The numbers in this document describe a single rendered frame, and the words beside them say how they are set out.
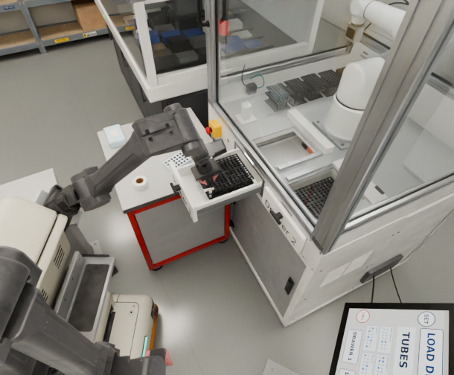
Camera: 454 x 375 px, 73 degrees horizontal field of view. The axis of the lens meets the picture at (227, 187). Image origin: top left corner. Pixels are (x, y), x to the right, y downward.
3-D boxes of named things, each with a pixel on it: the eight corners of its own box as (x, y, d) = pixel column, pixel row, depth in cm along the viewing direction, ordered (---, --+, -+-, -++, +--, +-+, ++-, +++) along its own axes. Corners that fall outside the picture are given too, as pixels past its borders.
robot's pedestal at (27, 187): (62, 297, 193) (-6, 232, 135) (53, 259, 210) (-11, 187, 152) (110, 275, 203) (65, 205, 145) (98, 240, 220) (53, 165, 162)
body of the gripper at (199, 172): (190, 170, 124) (186, 159, 118) (213, 160, 125) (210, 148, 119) (196, 182, 120) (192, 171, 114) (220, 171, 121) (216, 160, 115)
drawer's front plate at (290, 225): (297, 254, 124) (303, 239, 116) (261, 202, 141) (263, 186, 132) (301, 252, 125) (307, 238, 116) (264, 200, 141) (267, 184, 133)
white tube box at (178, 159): (173, 176, 158) (172, 171, 155) (163, 167, 162) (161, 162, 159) (191, 164, 164) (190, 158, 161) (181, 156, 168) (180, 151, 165)
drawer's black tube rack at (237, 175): (209, 203, 138) (208, 194, 133) (194, 176, 148) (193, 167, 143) (253, 187, 144) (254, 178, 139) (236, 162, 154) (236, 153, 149)
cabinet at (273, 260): (283, 334, 181) (315, 276, 120) (211, 207, 240) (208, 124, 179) (402, 269, 209) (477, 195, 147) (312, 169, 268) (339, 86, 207)
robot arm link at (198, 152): (158, 110, 67) (178, 155, 67) (181, 99, 67) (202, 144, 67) (187, 143, 110) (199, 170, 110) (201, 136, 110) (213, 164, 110)
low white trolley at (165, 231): (150, 278, 202) (122, 210, 144) (126, 209, 238) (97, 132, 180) (231, 245, 219) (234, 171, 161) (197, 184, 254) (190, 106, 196)
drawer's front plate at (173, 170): (193, 222, 133) (192, 207, 124) (171, 177, 150) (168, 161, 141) (197, 221, 133) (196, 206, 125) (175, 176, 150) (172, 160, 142)
